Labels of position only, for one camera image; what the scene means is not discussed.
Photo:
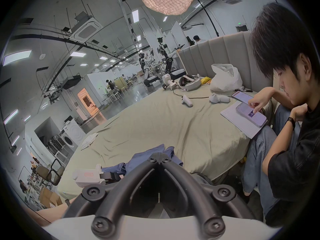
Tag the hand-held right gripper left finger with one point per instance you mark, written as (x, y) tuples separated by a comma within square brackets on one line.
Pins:
[(117, 196)]

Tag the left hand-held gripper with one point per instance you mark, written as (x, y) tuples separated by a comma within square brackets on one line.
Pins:
[(86, 180)]

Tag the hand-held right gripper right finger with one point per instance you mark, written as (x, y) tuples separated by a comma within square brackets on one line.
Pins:
[(200, 196)]

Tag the person's left forearm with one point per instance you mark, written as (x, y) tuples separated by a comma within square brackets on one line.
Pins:
[(50, 212)]

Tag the white cloth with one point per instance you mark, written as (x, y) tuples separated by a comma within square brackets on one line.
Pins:
[(88, 140)]

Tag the brown carton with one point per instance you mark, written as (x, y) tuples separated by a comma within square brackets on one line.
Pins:
[(50, 197)]

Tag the grey office chair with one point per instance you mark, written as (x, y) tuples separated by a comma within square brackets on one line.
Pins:
[(46, 171)]

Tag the blue garment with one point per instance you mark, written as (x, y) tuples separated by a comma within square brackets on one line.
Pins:
[(142, 159)]

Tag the white washing machine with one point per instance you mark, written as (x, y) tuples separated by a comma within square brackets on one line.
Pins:
[(72, 136)]

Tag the bed with pale green sheet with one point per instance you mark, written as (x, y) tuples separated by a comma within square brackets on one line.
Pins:
[(162, 124)]

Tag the white paper sheet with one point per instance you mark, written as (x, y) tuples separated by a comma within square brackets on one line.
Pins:
[(232, 116)]

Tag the white hand controller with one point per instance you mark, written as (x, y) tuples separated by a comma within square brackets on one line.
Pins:
[(187, 101), (218, 99)]

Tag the phone with pale screen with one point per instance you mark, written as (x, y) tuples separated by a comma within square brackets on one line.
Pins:
[(241, 96), (260, 120)]

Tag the white headset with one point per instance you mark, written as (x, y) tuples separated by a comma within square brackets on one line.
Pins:
[(192, 85)]

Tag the black pen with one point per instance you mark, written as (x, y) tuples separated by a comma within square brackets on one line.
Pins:
[(243, 90)]

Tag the yellow bag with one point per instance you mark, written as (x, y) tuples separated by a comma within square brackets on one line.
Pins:
[(206, 79)]

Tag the white plastic bag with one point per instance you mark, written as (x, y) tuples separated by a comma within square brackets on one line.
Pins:
[(225, 80)]

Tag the spare white hand-held gripper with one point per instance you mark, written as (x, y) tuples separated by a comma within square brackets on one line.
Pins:
[(168, 80)]

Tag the white and black humanoid robot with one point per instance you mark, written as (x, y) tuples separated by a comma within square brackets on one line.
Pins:
[(143, 64)]

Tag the black robot on white base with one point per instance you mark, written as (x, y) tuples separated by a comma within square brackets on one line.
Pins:
[(167, 59)]

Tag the grey padded headboard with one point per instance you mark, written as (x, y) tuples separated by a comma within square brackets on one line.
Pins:
[(225, 51)]

